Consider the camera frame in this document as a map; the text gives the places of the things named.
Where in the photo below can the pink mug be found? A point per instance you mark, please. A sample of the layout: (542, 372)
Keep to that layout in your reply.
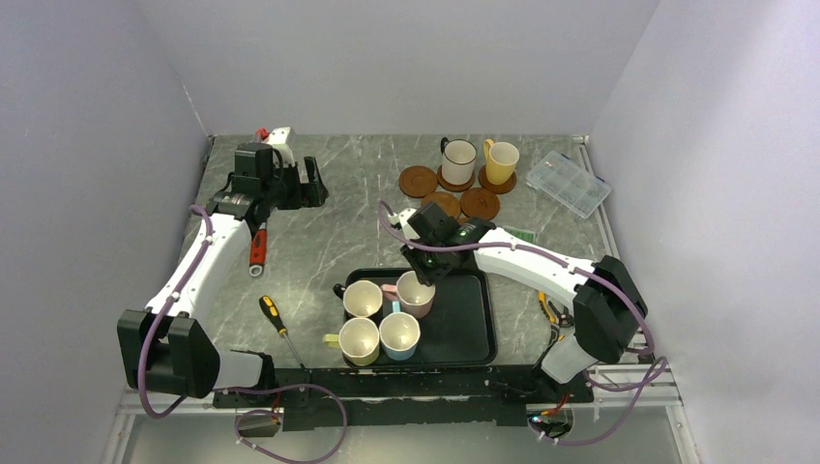
(414, 297)

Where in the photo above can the white ribbed mug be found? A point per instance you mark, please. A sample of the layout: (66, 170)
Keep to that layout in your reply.
(458, 160)

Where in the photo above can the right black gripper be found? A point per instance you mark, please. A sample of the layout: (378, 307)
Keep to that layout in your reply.
(424, 275)

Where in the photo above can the green screw bit box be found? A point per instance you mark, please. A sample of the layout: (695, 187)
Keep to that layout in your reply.
(522, 234)

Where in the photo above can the black plastic tray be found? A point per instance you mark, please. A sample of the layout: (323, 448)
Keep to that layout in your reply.
(458, 330)

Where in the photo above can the black handled cream mug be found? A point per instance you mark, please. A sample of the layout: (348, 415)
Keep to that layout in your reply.
(360, 299)

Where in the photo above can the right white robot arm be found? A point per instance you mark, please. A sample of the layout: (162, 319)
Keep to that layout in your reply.
(604, 305)

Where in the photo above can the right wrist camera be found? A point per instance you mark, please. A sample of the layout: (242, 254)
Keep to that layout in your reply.
(399, 221)

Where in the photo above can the aluminium frame rail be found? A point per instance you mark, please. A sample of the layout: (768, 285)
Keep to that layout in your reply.
(165, 350)

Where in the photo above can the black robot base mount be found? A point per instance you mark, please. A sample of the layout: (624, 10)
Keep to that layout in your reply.
(502, 394)

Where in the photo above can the yellow black screwdriver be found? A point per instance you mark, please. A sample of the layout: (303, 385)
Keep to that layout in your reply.
(271, 312)

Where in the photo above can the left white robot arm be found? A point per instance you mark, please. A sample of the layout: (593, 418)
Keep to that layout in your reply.
(164, 348)

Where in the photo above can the red handled adjustable wrench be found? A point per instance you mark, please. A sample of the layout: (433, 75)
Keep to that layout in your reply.
(258, 251)

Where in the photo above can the light blue mug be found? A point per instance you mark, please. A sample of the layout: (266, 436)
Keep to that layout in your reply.
(400, 334)

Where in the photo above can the pale yellow mug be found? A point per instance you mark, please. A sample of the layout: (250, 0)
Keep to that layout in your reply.
(358, 340)

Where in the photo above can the brown wooden coaster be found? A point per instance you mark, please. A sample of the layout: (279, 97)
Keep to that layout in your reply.
(479, 203)
(443, 183)
(498, 189)
(447, 202)
(417, 181)

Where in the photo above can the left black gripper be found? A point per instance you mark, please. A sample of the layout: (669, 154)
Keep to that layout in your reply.
(306, 194)

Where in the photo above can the yellow handled pliers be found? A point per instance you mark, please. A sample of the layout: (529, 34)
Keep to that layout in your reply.
(551, 312)

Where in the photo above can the clear plastic organizer box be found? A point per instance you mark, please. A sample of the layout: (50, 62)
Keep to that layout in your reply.
(568, 183)

